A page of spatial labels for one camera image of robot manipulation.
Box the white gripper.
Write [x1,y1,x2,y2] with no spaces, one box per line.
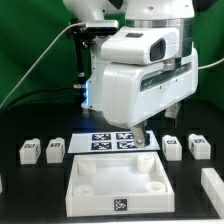
[102,48,198,148]

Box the white square table top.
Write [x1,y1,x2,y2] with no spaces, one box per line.
[65,152,175,217]

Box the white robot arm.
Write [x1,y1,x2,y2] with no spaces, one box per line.
[63,0,217,148]

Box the white sheet with fiducial markers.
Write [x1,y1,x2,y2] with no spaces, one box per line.
[68,131,160,154]

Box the white L-shaped obstacle fixture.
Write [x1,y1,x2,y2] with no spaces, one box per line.
[201,168,224,219]

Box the white block at left edge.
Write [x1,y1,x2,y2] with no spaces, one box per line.
[0,175,3,194]

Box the silver camera on stand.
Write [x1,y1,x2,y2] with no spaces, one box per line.
[85,20,119,35]

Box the black camera stand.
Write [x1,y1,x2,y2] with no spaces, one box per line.
[67,18,96,109]

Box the black cable on table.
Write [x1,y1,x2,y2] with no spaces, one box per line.
[0,86,83,116]

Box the grey camera cable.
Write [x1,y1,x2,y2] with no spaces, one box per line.
[0,22,88,110]

